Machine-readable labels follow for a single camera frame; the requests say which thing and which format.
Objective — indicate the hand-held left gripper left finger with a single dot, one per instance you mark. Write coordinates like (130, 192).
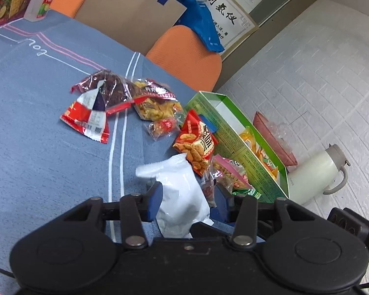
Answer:
(155, 201)

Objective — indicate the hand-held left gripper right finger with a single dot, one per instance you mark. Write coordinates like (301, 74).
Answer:
(223, 204)

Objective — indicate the green snack packet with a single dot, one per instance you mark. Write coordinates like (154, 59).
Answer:
(249, 194)

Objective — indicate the orange dried fruit packet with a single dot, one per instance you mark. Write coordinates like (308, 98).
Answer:
(266, 159)

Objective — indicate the green cardboard box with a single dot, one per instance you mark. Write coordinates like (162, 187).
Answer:
(233, 141)

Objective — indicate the red fried snack packet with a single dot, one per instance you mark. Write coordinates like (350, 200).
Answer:
(193, 143)

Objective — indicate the yellow transparent candy packet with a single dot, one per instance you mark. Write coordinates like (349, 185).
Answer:
(247, 136)

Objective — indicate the clear peanut packet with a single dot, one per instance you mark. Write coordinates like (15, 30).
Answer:
(153, 109)

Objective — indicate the red white snack packet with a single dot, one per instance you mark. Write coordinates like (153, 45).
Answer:
(83, 115)

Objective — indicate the pink snack packet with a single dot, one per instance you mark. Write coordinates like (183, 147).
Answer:
(230, 175)

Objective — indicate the white thermos jug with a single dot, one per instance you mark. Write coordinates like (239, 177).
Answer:
(310, 175)

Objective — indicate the small red candy packet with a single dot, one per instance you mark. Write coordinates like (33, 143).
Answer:
(163, 126)

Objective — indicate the clear plastic bags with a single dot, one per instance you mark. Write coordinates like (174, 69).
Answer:
(278, 138)

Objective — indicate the red plastic bowl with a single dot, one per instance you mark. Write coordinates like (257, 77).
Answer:
(264, 126)

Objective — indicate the dark red date packet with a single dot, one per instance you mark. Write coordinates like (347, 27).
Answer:
(113, 89)

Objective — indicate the blue tablecloth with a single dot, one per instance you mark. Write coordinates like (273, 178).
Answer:
(33, 159)

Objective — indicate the blue bag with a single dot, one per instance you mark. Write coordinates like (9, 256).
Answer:
(203, 21)

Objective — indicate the brown cardboard box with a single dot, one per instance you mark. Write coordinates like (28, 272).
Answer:
(126, 12)

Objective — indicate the black lettered wall poster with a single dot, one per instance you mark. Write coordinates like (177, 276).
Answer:
(230, 15)

